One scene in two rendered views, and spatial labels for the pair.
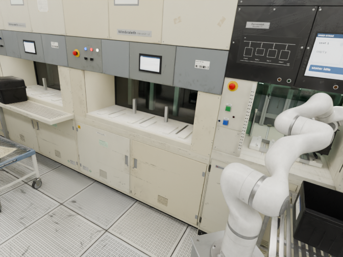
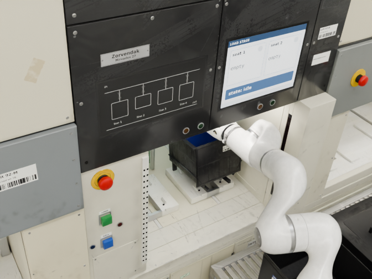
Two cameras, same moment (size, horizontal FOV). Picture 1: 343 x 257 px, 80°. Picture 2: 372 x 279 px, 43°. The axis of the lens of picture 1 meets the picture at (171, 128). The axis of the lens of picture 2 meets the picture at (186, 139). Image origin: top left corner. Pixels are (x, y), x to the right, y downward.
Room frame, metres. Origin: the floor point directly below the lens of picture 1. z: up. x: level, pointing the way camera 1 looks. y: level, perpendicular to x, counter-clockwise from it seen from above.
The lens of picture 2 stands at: (0.69, 0.35, 2.23)
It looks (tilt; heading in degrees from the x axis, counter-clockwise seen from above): 37 degrees down; 299
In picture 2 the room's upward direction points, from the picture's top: 4 degrees clockwise
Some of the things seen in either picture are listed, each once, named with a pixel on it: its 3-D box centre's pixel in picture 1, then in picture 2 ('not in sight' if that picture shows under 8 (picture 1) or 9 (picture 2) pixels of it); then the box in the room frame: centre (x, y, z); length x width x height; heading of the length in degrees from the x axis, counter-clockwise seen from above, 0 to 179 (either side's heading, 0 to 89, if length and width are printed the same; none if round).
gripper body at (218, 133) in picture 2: not in sight; (222, 126); (1.28, -0.95, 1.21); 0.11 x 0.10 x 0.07; 156
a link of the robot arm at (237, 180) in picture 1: (242, 196); not in sight; (0.62, -0.29, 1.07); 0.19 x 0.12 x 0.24; 43
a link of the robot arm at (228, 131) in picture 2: not in sight; (232, 135); (1.22, -0.93, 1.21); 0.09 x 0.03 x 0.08; 66
